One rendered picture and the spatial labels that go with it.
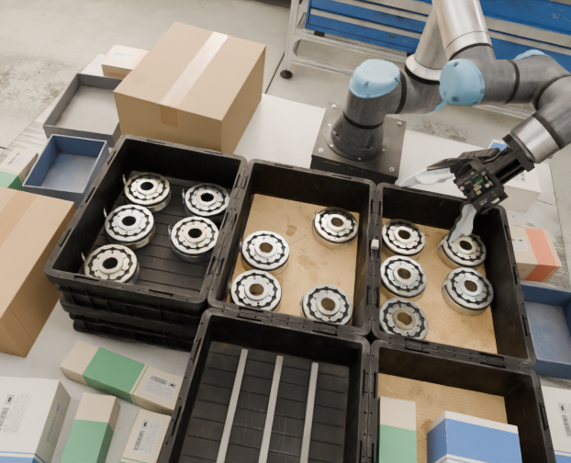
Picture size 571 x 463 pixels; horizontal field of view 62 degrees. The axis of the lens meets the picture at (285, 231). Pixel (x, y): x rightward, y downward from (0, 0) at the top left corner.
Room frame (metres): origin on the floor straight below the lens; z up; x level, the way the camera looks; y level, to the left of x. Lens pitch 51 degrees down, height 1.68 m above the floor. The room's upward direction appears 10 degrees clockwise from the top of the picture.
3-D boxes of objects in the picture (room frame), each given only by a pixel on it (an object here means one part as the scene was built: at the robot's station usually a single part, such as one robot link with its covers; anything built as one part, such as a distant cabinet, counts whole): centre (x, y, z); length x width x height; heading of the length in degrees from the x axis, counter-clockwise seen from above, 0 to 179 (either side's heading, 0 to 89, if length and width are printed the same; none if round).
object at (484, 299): (0.61, -0.41, 0.86); 0.10 x 0.10 x 0.01
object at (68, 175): (0.84, 0.59, 0.74); 0.20 x 0.15 x 0.07; 4
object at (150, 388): (0.33, 0.26, 0.73); 0.24 x 0.06 x 0.06; 80
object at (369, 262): (0.61, -0.03, 0.92); 0.40 x 0.30 x 0.02; 179
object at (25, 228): (0.50, 0.58, 0.78); 0.30 x 0.22 x 0.16; 178
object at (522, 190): (1.13, -0.64, 0.75); 0.20 x 0.12 x 0.09; 177
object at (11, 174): (0.75, 0.73, 0.73); 0.24 x 0.06 x 0.06; 176
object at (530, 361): (0.61, -0.33, 0.92); 0.40 x 0.30 x 0.02; 179
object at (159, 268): (0.61, 0.27, 0.87); 0.40 x 0.30 x 0.11; 179
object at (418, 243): (0.72, -0.27, 0.86); 0.10 x 0.10 x 0.01
